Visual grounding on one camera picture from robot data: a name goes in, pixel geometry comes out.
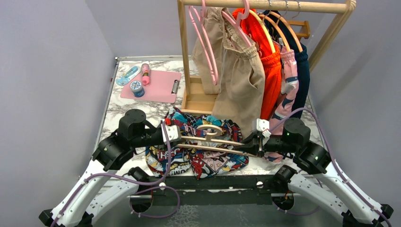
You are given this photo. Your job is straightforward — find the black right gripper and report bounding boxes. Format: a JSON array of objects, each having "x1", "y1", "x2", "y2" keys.
[{"x1": 234, "y1": 131, "x2": 298, "y2": 157}]

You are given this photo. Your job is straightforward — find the cream plastic hanger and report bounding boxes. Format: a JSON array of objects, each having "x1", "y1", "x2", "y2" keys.
[{"x1": 176, "y1": 124, "x2": 257, "y2": 157}]

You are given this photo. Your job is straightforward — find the comic print shorts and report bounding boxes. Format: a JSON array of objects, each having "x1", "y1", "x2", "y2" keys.
[{"x1": 145, "y1": 107, "x2": 249, "y2": 179}]

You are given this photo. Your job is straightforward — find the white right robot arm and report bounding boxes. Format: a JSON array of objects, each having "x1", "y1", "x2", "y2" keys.
[{"x1": 235, "y1": 118, "x2": 394, "y2": 227}]

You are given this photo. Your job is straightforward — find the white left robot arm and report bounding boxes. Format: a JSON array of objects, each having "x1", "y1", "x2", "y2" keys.
[{"x1": 39, "y1": 109, "x2": 181, "y2": 227}]

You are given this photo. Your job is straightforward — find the pink patterned shorts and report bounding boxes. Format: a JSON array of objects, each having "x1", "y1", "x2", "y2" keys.
[{"x1": 263, "y1": 41, "x2": 300, "y2": 163}]

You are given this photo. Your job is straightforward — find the beige shorts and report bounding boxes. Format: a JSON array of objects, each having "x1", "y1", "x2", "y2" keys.
[{"x1": 192, "y1": 7, "x2": 265, "y2": 137}]

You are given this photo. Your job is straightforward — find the orange shorts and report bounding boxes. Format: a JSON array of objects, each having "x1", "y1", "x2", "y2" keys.
[{"x1": 240, "y1": 14, "x2": 281, "y2": 120}]

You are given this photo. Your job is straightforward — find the navy shorts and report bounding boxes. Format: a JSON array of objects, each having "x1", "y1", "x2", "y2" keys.
[{"x1": 263, "y1": 10, "x2": 310, "y2": 111}]

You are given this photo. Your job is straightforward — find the pink hanger with shorts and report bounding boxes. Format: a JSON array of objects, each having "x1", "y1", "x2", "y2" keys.
[{"x1": 222, "y1": 0, "x2": 252, "y2": 47}]

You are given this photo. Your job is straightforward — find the pink plastic hanger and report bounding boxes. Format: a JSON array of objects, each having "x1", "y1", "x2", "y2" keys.
[{"x1": 188, "y1": 0, "x2": 218, "y2": 85}]

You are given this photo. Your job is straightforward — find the wooden hanger back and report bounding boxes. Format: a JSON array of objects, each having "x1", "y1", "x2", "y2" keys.
[{"x1": 268, "y1": 0, "x2": 303, "y2": 52}]

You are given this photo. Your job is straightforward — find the wooden hanger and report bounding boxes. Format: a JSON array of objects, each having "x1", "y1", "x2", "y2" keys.
[
  {"x1": 268, "y1": 0, "x2": 303, "y2": 52},
  {"x1": 249, "y1": 9, "x2": 276, "y2": 53}
]

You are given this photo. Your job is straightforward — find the wooden hanger front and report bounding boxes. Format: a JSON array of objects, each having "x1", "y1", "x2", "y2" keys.
[{"x1": 249, "y1": 9, "x2": 276, "y2": 53}]

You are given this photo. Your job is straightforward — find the blue lidded jar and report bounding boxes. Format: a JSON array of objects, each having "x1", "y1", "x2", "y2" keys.
[{"x1": 130, "y1": 80, "x2": 145, "y2": 97}]

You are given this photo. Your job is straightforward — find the pink clipboard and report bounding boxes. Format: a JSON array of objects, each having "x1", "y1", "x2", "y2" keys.
[{"x1": 120, "y1": 70, "x2": 182, "y2": 103}]

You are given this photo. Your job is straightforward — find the wooden clothes rack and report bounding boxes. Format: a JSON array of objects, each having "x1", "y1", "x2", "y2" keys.
[{"x1": 177, "y1": 0, "x2": 357, "y2": 114}]

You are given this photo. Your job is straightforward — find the light blue flat case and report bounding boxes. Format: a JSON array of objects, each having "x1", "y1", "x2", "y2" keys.
[{"x1": 115, "y1": 66, "x2": 140, "y2": 86}]

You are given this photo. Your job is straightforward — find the pink glue stick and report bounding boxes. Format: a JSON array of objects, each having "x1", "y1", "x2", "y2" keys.
[{"x1": 141, "y1": 63, "x2": 150, "y2": 86}]

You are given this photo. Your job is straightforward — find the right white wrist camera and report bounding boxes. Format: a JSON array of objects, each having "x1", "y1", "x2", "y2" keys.
[{"x1": 252, "y1": 118, "x2": 271, "y2": 139}]

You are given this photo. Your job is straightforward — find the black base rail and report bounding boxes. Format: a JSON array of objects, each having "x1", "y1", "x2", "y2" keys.
[{"x1": 129, "y1": 175, "x2": 289, "y2": 211}]

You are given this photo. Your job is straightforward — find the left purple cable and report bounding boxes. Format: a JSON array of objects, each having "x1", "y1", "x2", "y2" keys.
[{"x1": 50, "y1": 120, "x2": 181, "y2": 227}]

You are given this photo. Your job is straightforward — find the purple cable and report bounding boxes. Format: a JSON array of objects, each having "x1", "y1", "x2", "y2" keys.
[
  {"x1": 50, "y1": 120, "x2": 181, "y2": 227},
  {"x1": 269, "y1": 107, "x2": 392, "y2": 227}
]

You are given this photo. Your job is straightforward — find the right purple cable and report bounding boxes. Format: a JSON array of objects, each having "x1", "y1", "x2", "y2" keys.
[{"x1": 269, "y1": 107, "x2": 392, "y2": 227}]

